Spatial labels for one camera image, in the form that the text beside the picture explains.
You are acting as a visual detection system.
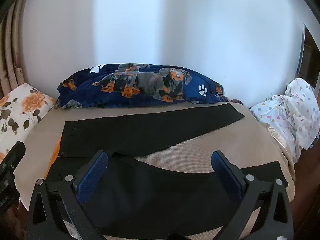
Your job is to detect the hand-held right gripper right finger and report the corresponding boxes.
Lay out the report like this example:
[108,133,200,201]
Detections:
[211,150,294,240]

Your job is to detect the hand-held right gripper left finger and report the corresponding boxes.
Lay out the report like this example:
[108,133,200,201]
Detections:
[26,150,108,240]

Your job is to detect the black pants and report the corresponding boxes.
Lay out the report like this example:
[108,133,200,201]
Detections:
[46,103,288,239]

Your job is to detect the bed with beige cover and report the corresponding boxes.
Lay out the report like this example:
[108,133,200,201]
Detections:
[14,100,297,240]

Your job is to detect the floral pillow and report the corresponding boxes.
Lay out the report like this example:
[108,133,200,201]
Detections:
[0,83,57,160]

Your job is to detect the white patterned sheet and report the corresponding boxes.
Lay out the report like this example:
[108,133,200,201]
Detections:
[250,78,320,163]

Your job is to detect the beige curtain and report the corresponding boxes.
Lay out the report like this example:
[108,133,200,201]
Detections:
[0,0,29,98]

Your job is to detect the blue dog print blanket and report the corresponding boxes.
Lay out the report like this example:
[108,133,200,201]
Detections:
[55,64,244,109]

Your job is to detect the brown wooden cabinet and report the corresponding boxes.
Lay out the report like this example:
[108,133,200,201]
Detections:
[297,24,320,89]

